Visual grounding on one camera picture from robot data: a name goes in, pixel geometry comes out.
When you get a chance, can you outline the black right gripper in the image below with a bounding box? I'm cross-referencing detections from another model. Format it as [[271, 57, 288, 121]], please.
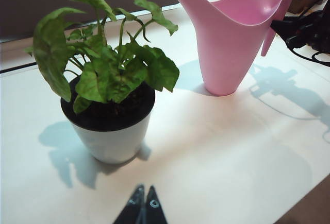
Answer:
[[270, 9, 330, 55]]

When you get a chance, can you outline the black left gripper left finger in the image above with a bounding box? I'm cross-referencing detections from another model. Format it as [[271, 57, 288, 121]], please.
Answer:
[[112, 183, 146, 224]]

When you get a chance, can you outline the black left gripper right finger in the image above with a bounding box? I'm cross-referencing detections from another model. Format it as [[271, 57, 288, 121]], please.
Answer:
[[142, 185, 168, 224]]

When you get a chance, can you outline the pink plastic watering can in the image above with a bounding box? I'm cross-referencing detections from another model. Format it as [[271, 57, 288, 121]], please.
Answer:
[[154, 0, 294, 97]]

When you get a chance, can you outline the green leafy plant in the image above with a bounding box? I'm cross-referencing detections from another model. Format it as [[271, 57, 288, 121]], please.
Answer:
[[24, 0, 180, 114]]

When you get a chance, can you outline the white flower pot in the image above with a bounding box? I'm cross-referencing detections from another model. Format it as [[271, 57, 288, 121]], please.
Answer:
[[60, 76, 157, 164]]

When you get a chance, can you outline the black cable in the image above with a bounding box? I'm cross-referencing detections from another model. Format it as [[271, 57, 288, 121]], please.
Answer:
[[290, 44, 330, 67]]

